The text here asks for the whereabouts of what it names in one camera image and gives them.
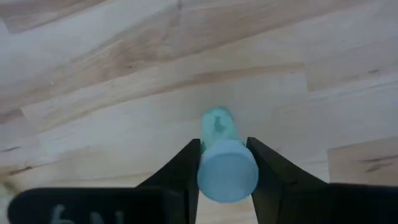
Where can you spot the small teal pill bottle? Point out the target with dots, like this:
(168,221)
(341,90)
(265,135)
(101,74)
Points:
(227,174)

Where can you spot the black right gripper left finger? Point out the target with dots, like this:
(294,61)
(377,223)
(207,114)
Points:
(180,174)

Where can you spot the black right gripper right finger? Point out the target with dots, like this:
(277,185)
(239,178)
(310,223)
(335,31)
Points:
(280,193)

